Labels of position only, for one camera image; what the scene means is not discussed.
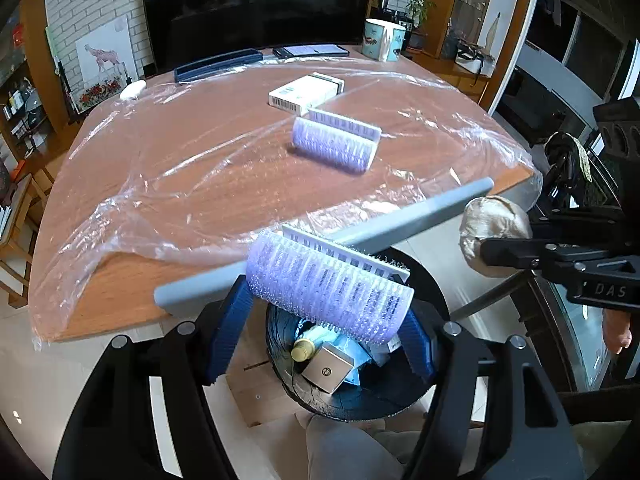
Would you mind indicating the small yellow bottle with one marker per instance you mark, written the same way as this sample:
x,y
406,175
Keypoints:
x,y
302,350

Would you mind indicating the tall potted plant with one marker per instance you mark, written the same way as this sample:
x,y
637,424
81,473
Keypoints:
x,y
420,10

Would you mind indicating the dark phone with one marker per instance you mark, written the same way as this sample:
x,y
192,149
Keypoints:
x,y
310,51

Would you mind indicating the dark blue tray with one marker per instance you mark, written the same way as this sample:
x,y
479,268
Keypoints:
x,y
215,65

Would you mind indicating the beige paper ball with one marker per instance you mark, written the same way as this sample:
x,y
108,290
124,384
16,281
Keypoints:
x,y
492,220

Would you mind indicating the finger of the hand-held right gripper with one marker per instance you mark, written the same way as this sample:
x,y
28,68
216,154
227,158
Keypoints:
x,y
515,255
575,216

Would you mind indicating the person's grey pants leg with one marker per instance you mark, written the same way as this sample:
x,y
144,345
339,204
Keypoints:
x,y
360,450

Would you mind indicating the person's right hand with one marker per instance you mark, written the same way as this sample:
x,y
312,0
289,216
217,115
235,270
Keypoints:
x,y
617,330

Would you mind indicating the wooden glass shelf cabinet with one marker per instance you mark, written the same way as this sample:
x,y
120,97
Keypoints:
x,y
475,0

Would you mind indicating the wooden drawer cabinet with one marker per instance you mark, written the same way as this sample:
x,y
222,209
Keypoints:
x,y
470,84

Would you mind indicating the wooden chair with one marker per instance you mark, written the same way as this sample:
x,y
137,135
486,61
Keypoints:
x,y
20,240

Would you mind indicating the white oval case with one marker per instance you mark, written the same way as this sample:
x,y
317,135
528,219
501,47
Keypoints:
x,y
132,91

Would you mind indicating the clear plastic sheet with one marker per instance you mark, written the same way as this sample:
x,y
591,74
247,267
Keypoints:
x,y
175,160

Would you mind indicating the gold cardboard box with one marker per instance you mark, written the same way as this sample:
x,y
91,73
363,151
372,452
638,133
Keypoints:
x,y
327,367

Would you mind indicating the animal painting canvas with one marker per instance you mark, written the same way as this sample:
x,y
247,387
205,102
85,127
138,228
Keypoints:
x,y
102,67

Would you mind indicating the black white bag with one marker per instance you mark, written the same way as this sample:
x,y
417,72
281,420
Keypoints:
x,y
472,57

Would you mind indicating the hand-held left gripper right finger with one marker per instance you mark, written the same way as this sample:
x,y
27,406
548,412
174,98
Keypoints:
x,y
419,352

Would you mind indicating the black flat television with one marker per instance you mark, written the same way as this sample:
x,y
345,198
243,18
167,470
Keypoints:
x,y
250,0

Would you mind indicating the white carton box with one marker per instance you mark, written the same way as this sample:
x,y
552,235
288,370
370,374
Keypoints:
x,y
300,94

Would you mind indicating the black trash bin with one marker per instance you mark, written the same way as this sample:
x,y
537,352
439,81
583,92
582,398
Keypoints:
x,y
350,405

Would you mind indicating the white teal mug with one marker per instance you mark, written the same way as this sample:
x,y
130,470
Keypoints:
x,y
382,40

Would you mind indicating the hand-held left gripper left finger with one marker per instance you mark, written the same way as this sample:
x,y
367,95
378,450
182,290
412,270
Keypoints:
x,y
230,332

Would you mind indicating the black coffee machine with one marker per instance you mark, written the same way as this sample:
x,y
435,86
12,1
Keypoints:
x,y
385,7

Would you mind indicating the grey bar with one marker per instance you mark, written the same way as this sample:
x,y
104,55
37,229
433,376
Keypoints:
x,y
400,220

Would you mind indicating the brown cardboard box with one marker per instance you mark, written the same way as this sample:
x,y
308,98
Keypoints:
x,y
250,385

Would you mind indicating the white slim box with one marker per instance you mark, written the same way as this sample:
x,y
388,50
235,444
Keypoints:
x,y
331,81

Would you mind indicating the glass display cabinet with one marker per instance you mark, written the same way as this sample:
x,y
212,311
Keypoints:
x,y
20,100

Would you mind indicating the purple vial strip pack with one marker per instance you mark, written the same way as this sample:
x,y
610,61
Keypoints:
x,y
330,142
325,285

